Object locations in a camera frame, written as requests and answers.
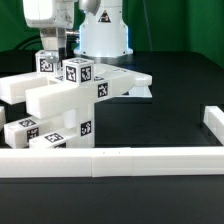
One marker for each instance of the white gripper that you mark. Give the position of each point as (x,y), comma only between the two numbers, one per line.
(51,14)

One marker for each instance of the white chair back frame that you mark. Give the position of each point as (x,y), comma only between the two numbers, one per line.
(45,100)

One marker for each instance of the white chair seat part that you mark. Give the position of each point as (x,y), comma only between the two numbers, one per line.
(82,123)

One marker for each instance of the small white part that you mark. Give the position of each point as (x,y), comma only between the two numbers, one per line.
(18,133)

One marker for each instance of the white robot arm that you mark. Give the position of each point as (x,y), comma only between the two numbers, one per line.
(86,6)

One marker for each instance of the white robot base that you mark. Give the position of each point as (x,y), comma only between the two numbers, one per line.
(104,36)

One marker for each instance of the white fence wall left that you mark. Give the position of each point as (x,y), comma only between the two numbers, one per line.
(2,117)

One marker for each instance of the white fence wall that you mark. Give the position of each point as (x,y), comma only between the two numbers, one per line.
(214,120)
(2,117)
(111,162)

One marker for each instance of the white marker base plate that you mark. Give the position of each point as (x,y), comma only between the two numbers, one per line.
(140,92)

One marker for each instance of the white fence wall front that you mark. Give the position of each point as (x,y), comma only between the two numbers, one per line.
(111,162)

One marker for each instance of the white fence wall right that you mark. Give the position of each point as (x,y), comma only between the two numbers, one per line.
(214,120)

